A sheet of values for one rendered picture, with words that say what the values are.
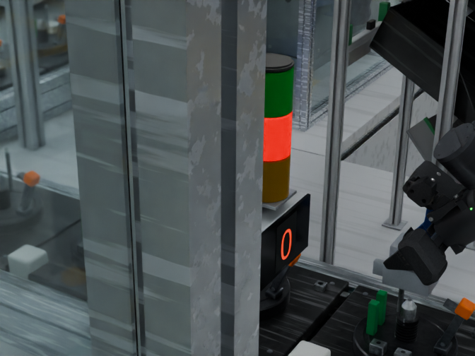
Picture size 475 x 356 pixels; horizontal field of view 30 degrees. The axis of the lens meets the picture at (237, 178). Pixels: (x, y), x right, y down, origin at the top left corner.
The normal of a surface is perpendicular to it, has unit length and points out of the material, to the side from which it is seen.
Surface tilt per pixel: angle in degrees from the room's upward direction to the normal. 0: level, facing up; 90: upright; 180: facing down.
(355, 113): 0
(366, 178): 0
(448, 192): 27
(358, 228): 0
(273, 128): 90
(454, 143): 46
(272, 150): 90
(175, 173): 90
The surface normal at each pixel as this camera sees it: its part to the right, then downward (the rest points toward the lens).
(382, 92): 0.01, -0.90
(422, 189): -0.53, 0.36
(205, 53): 0.86, 0.23
